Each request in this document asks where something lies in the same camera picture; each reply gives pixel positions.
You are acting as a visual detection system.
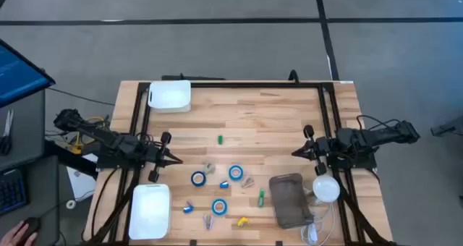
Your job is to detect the dark blue tape roll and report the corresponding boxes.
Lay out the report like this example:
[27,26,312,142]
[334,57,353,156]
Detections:
[190,171,207,187]

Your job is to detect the yellow clamp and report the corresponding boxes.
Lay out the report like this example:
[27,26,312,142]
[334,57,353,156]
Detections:
[68,132,86,155]

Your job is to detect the person's hand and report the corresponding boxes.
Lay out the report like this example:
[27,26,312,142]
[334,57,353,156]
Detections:
[0,220,29,246]

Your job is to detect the black keyboard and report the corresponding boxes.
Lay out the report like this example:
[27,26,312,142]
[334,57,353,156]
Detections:
[0,168,28,216]

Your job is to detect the white round dome lamp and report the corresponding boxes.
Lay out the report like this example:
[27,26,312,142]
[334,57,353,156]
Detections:
[312,174,341,203]

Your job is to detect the black floor cable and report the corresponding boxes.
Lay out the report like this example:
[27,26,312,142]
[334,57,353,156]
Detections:
[46,88,116,106]

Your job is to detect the small white plastic bin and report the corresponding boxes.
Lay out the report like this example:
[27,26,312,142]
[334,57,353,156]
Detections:
[147,80,192,114]

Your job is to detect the grey desk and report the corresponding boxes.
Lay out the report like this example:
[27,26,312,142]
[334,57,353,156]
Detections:
[0,88,61,246]

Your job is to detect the white cable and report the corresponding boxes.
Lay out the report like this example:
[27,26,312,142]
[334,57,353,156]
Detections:
[300,193,337,245]

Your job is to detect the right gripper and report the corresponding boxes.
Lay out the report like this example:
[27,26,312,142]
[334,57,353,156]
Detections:
[291,124,339,177]

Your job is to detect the light blue tape roll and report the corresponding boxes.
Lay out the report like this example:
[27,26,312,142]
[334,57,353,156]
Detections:
[228,164,244,182]
[211,198,229,216]

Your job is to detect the transparent grey plastic bin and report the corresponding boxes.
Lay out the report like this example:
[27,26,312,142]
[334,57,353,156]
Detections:
[268,172,315,229]

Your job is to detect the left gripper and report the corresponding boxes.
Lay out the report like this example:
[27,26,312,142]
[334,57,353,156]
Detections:
[139,131,184,184]

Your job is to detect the monitor with blue screen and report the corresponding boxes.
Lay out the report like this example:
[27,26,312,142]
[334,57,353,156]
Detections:
[0,38,56,109]

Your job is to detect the large white plastic bin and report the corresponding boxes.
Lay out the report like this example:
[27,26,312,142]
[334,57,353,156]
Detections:
[128,183,171,240]

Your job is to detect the scissors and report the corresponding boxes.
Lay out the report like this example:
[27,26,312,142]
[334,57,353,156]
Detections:
[0,108,14,156]

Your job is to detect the white paper sheet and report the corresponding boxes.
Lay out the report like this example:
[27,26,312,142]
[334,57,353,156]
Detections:
[67,153,98,202]

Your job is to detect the black computer mouse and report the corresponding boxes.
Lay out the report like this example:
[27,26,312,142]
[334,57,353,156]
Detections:
[16,216,41,240]

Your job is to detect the black stand foot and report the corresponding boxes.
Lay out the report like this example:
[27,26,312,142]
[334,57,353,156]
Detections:
[430,115,463,137]

